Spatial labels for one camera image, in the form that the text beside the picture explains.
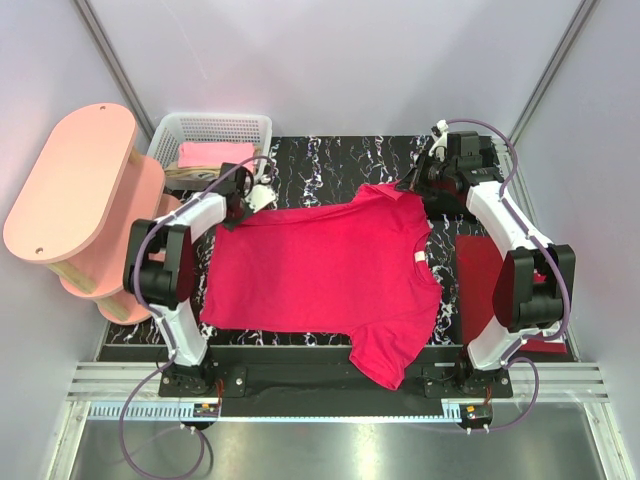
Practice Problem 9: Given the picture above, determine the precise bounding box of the pink folded t shirt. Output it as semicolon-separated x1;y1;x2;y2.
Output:
177;142;255;169

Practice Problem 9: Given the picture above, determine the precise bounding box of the orange connector board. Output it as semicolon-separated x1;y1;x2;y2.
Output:
193;399;222;418
461;403;493;424

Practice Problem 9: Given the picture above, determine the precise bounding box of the right orange connector board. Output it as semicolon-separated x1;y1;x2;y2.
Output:
461;403;493;424

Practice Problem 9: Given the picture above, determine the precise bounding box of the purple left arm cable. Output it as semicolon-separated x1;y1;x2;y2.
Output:
118;154;276;476

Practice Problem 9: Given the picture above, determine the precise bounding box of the beige folded t shirt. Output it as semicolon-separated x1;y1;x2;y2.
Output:
164;158;222;179

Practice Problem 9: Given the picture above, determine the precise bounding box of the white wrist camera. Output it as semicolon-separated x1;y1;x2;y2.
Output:
245;177;277;213
429;120;449;162

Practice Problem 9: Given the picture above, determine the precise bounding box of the pink three tier shelf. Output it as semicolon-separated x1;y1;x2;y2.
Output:
3;103;181;325

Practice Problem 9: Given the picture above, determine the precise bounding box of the white plastic basket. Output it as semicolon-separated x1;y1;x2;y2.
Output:
147;112;272;190

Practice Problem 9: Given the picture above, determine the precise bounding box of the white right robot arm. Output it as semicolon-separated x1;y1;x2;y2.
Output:
399;123;576;396

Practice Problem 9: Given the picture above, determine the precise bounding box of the red t shirt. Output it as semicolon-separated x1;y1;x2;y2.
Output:
200;184;441;390

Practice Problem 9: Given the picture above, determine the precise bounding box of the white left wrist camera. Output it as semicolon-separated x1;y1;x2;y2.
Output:
245;177;277;213

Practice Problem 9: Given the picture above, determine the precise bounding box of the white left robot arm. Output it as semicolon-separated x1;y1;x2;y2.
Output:
123;159;254;368

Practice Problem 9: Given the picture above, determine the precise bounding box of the black folded t shirt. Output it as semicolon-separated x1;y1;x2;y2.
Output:
419;147;501;217

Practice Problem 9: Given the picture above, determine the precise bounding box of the left orange connector board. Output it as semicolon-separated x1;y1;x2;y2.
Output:
193;399;222;418

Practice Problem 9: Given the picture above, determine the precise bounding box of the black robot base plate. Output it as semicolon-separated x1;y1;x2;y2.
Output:
159;345;513;419

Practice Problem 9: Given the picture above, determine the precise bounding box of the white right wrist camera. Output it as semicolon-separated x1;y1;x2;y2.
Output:
429;120;449;162

